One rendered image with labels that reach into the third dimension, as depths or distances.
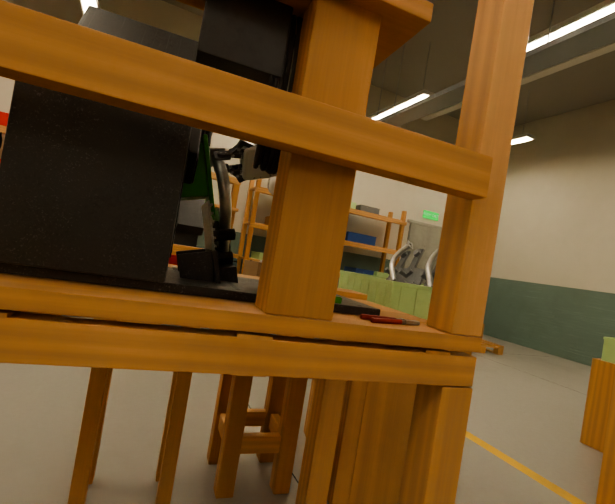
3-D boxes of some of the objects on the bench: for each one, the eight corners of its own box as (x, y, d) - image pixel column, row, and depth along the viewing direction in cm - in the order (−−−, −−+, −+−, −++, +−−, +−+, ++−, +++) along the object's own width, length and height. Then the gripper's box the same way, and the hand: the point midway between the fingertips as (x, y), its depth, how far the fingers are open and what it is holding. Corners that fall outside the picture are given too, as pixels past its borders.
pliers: (372, 323, 83) (373, 317, 83) (358, 318, 88) (359, 313, 88) (425, 327, 91) (426, 322, 91) (410, 322, 95) (410, 318, 95)
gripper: (289, 140, 98) (216, 142, 92) (281, 192, 110) (216, 196, 104) (281, 125, 103) (211, 125, 97) (274, 176, 114) (211, 179, 108)
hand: (221, 161), depth 101 cm, fingers closed on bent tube, 3 cm apart
